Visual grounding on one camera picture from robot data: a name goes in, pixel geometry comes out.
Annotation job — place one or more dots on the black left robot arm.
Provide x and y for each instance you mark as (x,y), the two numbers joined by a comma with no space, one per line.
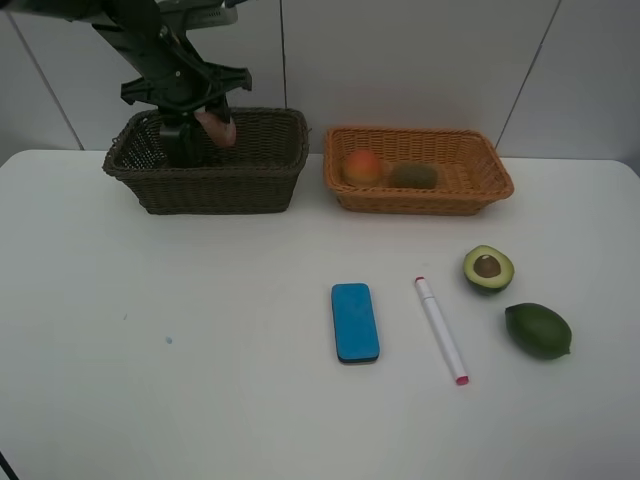
(152,37)

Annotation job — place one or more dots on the orange wicker basket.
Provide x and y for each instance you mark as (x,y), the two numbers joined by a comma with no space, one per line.
(449,172)

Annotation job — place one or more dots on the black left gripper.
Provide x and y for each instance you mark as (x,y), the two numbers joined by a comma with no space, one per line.
(187,91)

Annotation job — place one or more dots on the white pink-tipped marker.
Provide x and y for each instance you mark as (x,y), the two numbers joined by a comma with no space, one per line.
(442,334)

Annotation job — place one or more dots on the halved avocado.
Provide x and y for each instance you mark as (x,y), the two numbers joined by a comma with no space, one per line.
(487,270)

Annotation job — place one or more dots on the pink plastic bottle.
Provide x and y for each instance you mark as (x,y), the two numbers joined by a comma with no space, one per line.
(221,134)

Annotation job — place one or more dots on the green whole avocado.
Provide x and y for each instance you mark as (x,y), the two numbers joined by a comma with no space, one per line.
(538,331)

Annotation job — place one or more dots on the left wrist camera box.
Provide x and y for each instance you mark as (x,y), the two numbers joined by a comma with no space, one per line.
(197,14)

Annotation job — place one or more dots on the brown kiwi fruit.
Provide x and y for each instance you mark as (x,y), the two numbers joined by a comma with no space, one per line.
(413,175)

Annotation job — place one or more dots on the black square bottle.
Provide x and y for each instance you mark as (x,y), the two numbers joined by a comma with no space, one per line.
(179,139)

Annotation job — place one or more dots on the blue whiteboard eraser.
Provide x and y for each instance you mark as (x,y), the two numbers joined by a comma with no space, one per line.
(355,330)

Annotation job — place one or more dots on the dark brown wicker basket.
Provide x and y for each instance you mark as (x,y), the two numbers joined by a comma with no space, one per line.
(257,175)

